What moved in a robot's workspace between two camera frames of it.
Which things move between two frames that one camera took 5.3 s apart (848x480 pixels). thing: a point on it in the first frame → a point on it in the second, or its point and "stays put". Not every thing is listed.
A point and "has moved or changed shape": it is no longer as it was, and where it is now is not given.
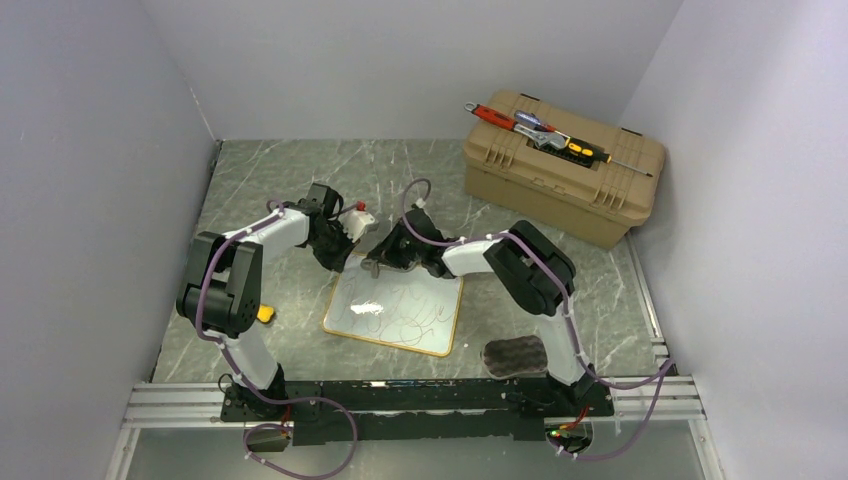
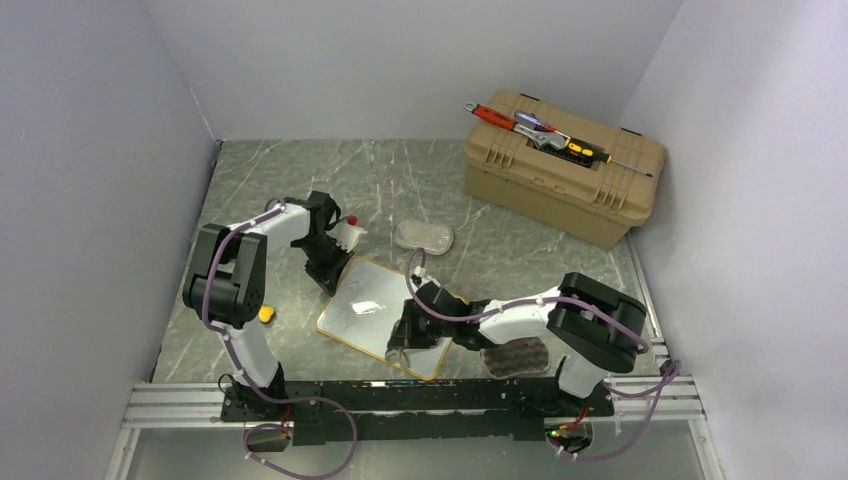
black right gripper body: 401,254 → 420,332
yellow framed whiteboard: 408,307 has moved or changed shape
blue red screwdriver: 530,119 stays put
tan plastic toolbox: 586,198 stays put
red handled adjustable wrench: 539,137 stays put
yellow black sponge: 265,313 stays put
